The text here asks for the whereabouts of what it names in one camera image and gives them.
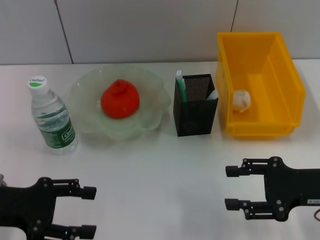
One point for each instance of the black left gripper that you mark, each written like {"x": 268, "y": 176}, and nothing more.
{"x": 25, "y": 207}

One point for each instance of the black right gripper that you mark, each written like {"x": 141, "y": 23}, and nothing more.
{"x": 287, "y": 187}

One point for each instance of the white paper ball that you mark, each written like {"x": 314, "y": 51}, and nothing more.
{"x": 241, "y": 100}

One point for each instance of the clear water bottle green label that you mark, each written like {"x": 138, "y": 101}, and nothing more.
{"x": 50, "y": 112}

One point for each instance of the red-orange fruit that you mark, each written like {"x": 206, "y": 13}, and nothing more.
{"x": 120, "y": 102}

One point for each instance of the mint green pen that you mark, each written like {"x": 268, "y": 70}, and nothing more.
{"x": 181, "y": 85}

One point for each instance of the black mesh pen holder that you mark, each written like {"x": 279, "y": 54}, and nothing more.
{"x": 195, "y": 117}

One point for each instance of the clear glass fruit plate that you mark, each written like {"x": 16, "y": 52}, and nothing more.
{"x": 82, "y": 120}

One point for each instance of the yellow plastic storage bin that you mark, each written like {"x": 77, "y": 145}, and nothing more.
{"x": 275, "y": 75}

